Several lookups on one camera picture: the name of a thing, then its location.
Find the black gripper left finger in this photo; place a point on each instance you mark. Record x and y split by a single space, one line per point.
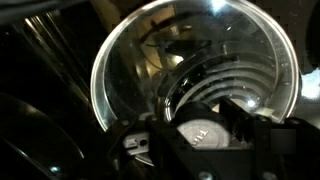
163 150

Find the glass lid with black knob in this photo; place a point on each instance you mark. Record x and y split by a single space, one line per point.
133 66

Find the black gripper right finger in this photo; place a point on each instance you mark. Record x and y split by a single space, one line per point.
238 120

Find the black electric stove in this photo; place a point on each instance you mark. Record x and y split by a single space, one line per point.
50 60

